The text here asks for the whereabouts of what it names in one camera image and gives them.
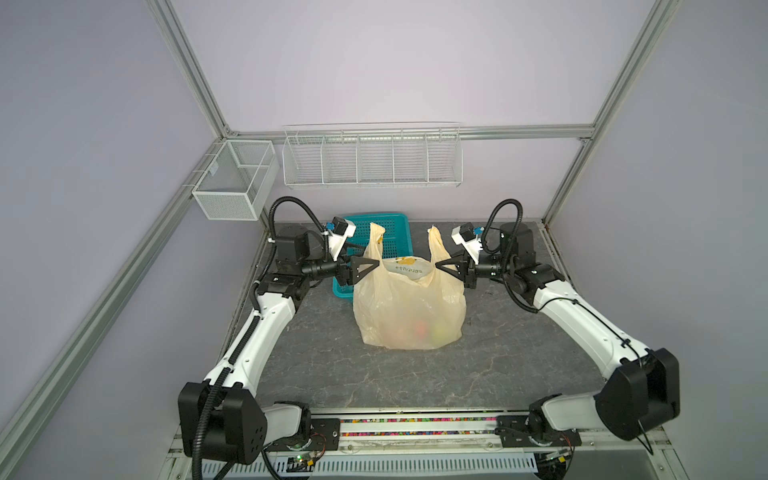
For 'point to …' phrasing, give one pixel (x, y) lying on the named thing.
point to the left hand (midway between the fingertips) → (371, 260)
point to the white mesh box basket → (238, 182)
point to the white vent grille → (502, 465)
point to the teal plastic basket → (398, 240)
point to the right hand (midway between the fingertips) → (438, 265)
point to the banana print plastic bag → (407, 303)
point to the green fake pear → (440, 332)
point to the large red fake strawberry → (419, 330)
